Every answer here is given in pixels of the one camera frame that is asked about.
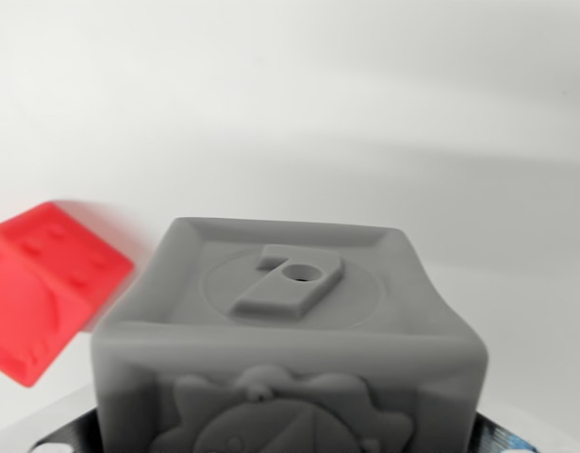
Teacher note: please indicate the black-tipped silver gripper left finger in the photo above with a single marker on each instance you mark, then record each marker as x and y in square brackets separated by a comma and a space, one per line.
[68, 424]

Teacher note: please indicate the black-tipped silver gripper right finger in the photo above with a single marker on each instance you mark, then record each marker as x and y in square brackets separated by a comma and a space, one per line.
[499, 436]

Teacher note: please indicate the grey embossed toy cube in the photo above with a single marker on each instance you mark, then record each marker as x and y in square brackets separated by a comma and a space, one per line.
[289, 358]

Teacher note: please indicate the red embossed toy cube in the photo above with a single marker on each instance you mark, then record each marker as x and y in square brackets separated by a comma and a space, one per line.
[39, 283]

